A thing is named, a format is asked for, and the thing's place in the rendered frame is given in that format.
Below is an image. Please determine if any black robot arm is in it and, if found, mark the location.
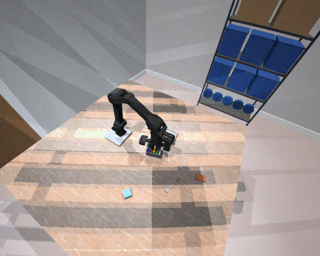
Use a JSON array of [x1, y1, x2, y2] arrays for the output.
[[107, 87, 175, 145]]

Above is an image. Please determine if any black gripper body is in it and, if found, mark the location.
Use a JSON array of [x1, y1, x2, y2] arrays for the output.
[[139, 135, 170, 151]]

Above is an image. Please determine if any teal cube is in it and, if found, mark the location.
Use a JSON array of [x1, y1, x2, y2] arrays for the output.
[[123, 188, 132, 199]]

